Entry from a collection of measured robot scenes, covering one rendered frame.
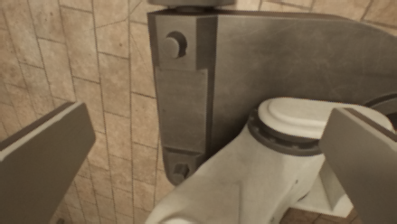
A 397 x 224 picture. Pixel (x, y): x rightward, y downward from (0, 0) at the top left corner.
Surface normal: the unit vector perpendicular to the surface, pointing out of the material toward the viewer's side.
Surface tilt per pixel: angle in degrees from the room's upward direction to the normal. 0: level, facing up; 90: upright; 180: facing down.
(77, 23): 0
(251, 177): 90
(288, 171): 90
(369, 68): 0
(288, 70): 0
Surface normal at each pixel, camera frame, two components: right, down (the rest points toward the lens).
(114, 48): -0.22, 0.50
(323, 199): 0.01, -0.86
